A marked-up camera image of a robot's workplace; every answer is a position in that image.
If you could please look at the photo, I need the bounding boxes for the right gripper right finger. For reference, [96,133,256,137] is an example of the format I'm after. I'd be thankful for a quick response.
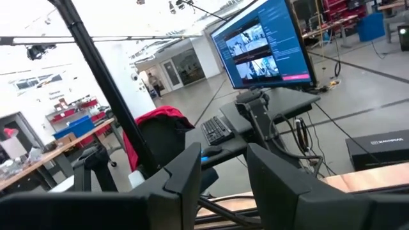
[245,142,321,230]

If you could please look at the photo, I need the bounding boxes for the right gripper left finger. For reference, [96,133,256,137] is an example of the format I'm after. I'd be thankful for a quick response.
[129,142,203,230]

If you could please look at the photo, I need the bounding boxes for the black computer mouse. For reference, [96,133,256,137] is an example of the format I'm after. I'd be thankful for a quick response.
[200,145,224,160]

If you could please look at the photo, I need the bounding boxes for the black garment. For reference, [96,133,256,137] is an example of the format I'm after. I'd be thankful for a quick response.
[136,114,194,175]

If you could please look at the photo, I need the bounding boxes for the black keyboard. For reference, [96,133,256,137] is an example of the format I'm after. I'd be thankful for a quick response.
[199,115,236,147]

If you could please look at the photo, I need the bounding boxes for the office chair with red jacket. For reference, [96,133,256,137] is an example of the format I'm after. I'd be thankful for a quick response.
[122,105,196,173]

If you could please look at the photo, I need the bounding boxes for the black desk platform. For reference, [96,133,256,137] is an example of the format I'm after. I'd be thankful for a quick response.
[219,86,321,135]

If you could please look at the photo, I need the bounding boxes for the black box white lettering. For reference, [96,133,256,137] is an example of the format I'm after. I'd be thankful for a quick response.
[344,128,409,173]

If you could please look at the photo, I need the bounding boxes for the person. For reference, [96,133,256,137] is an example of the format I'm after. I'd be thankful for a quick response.
[146,72,164,100]

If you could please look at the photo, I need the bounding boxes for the blue plastic bin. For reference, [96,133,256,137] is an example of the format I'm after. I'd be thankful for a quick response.
[52,114,96,141]
[356,11,387,43]

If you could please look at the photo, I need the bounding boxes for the wooden workbench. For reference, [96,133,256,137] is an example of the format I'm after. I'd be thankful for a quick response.
[0,117,116,192]

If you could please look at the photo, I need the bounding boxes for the red storage bins shelf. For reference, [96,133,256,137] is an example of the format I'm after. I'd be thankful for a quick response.
[46,97,108,125]

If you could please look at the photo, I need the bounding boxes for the monitor with blue screen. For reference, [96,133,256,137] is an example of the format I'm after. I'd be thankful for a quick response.
[209,0,318,91]

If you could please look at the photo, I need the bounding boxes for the wooden work table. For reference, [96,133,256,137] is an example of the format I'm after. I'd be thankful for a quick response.
[300,14,360,49]

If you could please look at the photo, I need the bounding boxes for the small red item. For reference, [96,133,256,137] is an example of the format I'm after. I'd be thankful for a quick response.
[2,126,19,139]

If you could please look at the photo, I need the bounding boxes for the red shelving rack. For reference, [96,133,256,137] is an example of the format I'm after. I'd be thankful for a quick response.
[321,0,368,30]

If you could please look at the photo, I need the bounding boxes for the black box with lights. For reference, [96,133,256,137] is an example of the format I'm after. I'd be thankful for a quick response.
[396,24,409,52]

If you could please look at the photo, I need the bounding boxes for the LED light strip bar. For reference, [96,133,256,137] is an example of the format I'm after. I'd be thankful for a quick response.
[0,33,203,46]

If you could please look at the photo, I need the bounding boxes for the coiled black cable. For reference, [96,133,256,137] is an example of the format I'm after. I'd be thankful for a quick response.
[294,117,311,153]

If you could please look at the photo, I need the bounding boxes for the black floor cable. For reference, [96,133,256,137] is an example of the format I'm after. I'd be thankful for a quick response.
[313,101,383,165]

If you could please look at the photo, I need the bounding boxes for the hanging black cable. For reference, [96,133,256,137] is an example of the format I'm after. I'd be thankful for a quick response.
[331,30,343,78]

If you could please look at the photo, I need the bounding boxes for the black overhead camera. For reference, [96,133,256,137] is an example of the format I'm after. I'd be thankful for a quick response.
[25,43,58,61]

